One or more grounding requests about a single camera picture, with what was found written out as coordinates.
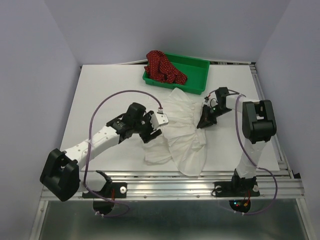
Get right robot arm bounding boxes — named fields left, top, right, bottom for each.
left=196, top=87, right=277, bottom=195

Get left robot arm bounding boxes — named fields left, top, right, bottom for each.
left=39, top=102, right=169, bottom=202

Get white skirt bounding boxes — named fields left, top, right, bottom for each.
left=143, top=88, right=207, bottom=177

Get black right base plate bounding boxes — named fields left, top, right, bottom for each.
left=211, top=181, right=261, bottom=199

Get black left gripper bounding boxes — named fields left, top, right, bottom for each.
left=132, top=110, right=161, bottom=143

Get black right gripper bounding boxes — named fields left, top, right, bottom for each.
left=197, top=104, right=232, bottom=129

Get red polka dot skirt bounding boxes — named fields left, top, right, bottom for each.
left=144, top=50, right=188, bottom=85

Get green plastic bin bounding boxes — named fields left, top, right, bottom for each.
left=142, top=52, right=210, bottom=95

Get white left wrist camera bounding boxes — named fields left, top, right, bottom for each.
left=150, top=112, right=169, bottom=131

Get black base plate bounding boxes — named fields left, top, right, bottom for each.
left=82, top=182, right=128, bottom=200
left=211, top=181, right=261, bottom=199

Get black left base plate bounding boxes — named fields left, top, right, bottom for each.
left=82, top=182, right=128, bottom=200

